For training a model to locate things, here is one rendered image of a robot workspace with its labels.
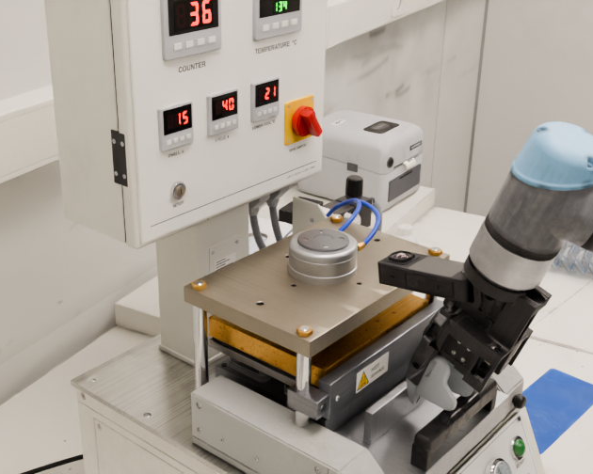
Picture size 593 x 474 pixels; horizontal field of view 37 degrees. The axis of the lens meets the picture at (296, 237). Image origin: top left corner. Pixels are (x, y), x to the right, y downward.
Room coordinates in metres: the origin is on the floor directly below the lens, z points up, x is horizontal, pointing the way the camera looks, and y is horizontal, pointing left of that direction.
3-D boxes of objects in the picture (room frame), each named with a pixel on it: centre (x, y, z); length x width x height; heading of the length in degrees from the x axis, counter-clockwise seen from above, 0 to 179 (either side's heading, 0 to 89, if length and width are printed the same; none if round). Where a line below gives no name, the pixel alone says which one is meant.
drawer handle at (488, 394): (0.80, -0.18, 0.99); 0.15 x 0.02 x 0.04; 141
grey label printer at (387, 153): (1.96, -0.15, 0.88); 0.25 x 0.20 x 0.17; 56
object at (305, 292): (0.95, -0.02, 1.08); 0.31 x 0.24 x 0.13; 141
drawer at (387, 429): (0.88, -0.07, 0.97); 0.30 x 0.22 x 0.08; 51
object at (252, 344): (0.92, -0.04, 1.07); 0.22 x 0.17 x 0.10; 141
